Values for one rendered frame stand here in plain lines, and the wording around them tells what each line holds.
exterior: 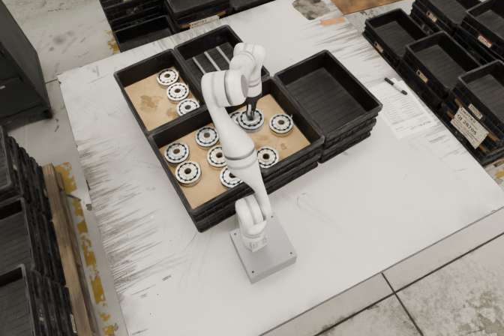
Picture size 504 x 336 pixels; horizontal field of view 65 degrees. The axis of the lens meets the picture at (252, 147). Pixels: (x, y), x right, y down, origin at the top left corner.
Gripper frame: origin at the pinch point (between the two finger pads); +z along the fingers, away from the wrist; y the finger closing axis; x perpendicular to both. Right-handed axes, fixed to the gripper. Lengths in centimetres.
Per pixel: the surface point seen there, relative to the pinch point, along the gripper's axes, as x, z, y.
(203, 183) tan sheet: 15.9, 17.0, -25.2
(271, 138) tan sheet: -7.4, 16.8, 0.4
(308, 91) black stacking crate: -20.5, 16.8, 28.5
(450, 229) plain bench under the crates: -84, 30, -23
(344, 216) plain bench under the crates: -42, 30, -24
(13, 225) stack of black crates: 117, 62, -43
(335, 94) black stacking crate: -32.8, 16.9, 28.6
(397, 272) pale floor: -82, 100, -22
